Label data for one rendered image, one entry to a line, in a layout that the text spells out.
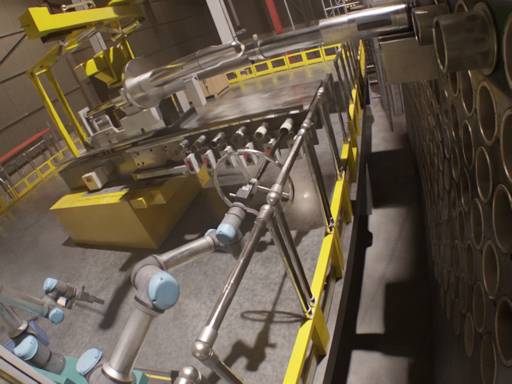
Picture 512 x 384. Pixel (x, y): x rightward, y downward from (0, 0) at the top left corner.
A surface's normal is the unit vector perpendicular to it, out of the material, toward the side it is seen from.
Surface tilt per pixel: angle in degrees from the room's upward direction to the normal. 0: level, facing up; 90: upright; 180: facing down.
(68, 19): 90
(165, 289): 87
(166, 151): 90
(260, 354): 0
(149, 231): 90
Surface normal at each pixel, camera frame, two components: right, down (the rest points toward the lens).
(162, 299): 0.79, 0.01
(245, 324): -0.32, -0.80
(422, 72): -0.31, 0.59
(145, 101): 0.90, -0.07
